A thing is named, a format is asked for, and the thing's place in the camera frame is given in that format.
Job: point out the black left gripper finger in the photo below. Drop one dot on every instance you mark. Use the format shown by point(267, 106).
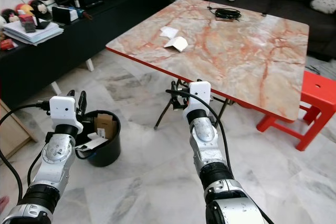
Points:
point(83, 103)

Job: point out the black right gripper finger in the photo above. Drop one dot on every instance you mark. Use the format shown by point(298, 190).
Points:
point(174, 90)

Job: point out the black round rubbish bin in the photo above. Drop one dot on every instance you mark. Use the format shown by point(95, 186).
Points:
point(105, 153)

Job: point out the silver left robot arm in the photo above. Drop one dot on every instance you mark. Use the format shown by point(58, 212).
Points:
point(55, 156)

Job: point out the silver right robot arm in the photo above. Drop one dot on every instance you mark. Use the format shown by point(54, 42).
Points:
point(207, 145)

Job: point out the brown cardboard piece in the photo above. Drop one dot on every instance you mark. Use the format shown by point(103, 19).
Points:
point(106, 125)

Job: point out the white printed paper packaging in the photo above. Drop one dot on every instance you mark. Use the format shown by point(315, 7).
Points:
point(92, 142)

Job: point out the long black TV cabinet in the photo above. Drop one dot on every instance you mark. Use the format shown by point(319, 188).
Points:
point(84, 40)

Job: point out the marble table with red rim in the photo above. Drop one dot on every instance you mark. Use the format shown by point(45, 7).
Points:
point(231, 51)

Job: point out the stack of white papers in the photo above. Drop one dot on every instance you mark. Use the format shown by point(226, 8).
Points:
point(39, 32)

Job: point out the light wooden cabinet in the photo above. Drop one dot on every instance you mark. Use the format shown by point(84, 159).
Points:
point(13, 140)

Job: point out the black box with white cards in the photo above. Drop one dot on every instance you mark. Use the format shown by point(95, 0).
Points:
point(64, 14)

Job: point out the red snack packet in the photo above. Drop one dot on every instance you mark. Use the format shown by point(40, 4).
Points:
point(6, 44)

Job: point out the small red box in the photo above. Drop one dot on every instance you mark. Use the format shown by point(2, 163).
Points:
point(27, 23)

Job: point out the flat black remote control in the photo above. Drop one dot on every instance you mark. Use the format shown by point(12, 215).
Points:
point(94, 3)

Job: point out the black mouse figurine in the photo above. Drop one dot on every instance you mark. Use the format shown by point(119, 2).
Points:
point(39, 8)

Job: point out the yellow round figurine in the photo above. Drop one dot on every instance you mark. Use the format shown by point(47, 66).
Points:
point(25, 9)

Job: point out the mouse figurine with red bow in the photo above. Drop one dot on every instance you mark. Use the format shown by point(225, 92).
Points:
point(8, 15)

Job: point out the red plastic stool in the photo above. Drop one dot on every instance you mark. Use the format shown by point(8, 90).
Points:
point(310, 108)

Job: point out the person bare foot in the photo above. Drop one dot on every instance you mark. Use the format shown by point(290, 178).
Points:
point(4, 204)

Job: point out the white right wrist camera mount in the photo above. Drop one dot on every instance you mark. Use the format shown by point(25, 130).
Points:
point(200, 94)

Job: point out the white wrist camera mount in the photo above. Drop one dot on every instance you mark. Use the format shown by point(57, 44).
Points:
point(200, 94)
point(63, 111)

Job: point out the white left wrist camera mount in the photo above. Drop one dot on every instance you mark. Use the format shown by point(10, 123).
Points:
point(63, 111)

